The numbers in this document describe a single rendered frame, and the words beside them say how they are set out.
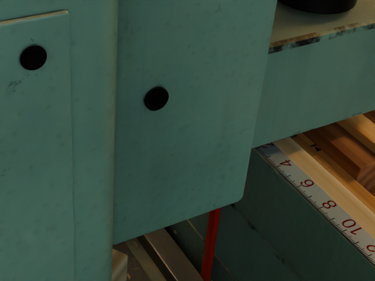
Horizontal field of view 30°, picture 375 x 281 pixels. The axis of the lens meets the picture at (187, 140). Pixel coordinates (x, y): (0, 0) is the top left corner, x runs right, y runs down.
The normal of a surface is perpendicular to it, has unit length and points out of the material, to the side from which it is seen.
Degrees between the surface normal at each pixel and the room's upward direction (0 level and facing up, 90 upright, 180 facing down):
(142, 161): 90
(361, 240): 0
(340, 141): 0
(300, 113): 90
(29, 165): 90
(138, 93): 90
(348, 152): 0
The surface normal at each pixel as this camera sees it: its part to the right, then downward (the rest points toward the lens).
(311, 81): 0.51, 0.55
